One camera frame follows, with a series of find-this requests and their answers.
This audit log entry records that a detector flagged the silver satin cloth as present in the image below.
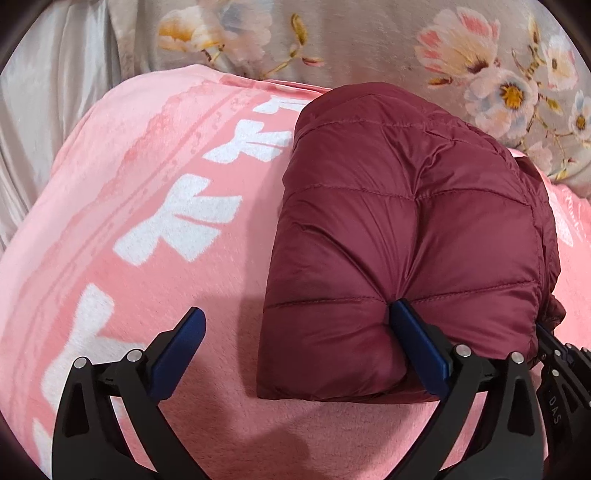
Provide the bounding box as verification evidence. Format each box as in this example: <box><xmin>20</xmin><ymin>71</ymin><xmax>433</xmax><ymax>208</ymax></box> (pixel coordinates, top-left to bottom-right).
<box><xmin>0</xmin><ymin>8</ymin><xmax>126</xmax><ymax>252</ymax></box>

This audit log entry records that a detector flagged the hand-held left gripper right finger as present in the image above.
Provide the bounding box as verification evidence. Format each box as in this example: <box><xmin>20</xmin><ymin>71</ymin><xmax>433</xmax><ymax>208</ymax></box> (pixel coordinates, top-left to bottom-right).
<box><xmin>389</xmin><ymin>298</ymin><xmax>551</xmax><ymax>480</ymax></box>

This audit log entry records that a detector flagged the grey floral bed sheet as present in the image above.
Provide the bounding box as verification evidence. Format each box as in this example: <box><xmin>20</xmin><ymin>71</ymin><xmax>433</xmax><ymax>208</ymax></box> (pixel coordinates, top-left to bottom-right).
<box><xmin>107</xmin><ymin>0</ymin><xmax>591</xmax><ymax>200</ymax></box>

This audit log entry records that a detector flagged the pink printed blanket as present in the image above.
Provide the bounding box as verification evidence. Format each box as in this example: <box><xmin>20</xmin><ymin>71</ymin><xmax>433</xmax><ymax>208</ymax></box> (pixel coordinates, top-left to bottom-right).
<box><xmin>0</xmin><ymin>64</ymin><xmax>591</xmax><ymax>480</ymax></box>

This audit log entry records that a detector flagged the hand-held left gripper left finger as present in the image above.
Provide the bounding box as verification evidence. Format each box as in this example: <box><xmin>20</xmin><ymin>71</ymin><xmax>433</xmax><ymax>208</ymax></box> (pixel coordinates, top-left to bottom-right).
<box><xmin>52</xmin><ymin>306</ymin><xmax>207</xmax><ymax>480</ymax></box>

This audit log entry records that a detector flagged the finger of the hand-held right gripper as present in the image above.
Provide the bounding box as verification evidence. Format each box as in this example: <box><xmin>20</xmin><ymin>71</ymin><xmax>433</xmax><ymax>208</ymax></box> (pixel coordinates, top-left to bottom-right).
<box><xmin>536</xmin><ymin>322</ymin><xmax>591</xmax><ymax>376</ymax></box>

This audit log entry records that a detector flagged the maroon puffer jacket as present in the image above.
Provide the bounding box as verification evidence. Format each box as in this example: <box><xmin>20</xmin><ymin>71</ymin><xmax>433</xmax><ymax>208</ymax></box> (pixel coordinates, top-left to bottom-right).
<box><xmin>255</xmin><ymin>82</ymin><xmax>567</xmax><ymax>401</ymax></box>

